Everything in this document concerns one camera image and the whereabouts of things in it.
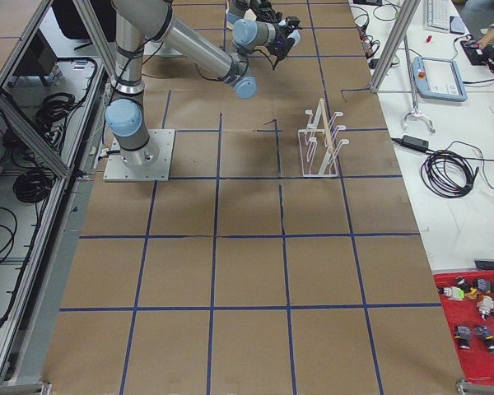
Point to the light blue cup front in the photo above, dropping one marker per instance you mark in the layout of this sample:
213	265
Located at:
293	39

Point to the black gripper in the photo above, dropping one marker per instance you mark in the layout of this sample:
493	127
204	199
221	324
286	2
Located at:
278	46
270	8

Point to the smartphone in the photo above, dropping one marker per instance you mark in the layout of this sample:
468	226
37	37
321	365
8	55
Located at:
457	25

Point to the aluminium frame post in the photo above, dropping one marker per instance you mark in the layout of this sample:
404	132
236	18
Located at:
396	35

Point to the white wire cup rack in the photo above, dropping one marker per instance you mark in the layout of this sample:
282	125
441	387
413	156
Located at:
319	143

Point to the metal reacher grabber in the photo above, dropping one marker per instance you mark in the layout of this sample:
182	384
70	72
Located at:
414	114

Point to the black electronics board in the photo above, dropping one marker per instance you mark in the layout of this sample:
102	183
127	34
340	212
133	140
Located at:
476	55

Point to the white keyboard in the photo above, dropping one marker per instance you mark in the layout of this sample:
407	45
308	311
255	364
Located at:
436	15

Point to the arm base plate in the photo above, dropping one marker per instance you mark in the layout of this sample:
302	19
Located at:
150	163

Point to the black power adapter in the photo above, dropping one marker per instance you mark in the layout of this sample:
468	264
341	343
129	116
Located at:
415	143

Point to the red parts tray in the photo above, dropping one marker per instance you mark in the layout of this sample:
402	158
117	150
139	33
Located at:
467	299

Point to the teach pendant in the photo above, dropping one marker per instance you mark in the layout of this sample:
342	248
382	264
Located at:
437	78

